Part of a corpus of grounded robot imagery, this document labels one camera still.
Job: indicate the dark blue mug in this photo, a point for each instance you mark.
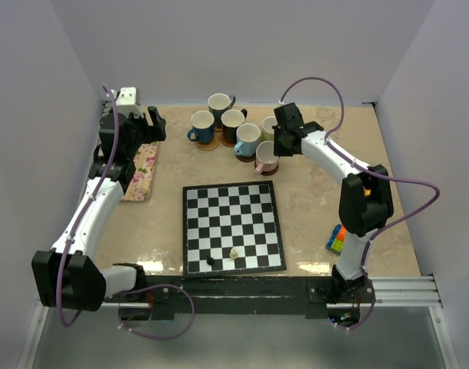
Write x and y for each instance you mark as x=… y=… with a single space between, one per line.
x=202 y=128

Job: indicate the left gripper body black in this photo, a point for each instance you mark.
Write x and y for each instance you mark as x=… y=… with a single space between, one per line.
x=139 y=130

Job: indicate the woven rattan coaster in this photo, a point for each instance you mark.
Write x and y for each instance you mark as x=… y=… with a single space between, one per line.
x=208 y=147

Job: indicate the light blue mug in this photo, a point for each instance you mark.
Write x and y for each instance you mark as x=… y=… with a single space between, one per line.
x=248 y=138

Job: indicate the black mug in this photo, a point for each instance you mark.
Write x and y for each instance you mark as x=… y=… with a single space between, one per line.
x=231 y=120

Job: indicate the pink mug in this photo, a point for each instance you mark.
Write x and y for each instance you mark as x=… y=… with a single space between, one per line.
x=265 y=153

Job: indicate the floral serving tray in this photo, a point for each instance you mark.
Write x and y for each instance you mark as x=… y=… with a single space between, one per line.
x=140 y=186

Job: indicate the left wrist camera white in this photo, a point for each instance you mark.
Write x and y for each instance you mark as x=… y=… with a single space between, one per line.
x=126 y=101

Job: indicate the dark walnut coaster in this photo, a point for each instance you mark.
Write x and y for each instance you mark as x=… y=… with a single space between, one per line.
x=246 y=158
x=265 y=170

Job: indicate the teal grey mug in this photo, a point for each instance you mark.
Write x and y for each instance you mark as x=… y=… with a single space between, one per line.
x=219 y=103

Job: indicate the green mug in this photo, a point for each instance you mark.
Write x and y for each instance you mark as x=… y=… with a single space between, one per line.
x=267 y=128

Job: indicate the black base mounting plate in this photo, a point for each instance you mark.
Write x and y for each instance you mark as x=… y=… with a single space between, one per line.
x=261 y=295

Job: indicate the black white chessboard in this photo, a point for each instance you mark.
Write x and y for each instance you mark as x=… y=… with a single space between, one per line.
x=219 y=217

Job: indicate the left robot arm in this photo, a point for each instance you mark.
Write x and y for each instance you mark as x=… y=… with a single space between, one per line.
x=65 y=275

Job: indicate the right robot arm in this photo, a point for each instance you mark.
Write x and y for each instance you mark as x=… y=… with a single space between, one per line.
x=365 y=203

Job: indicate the colourful toy car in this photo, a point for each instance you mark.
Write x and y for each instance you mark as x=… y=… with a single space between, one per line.
x=336 y=240

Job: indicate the front aluminium rail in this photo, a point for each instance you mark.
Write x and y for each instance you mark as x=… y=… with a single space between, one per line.
x=395 y=292

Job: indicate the white chess piece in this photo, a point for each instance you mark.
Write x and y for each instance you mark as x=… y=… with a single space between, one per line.
x=233 y=253

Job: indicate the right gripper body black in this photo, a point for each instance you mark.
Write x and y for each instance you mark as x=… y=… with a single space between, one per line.
x=280 y=145

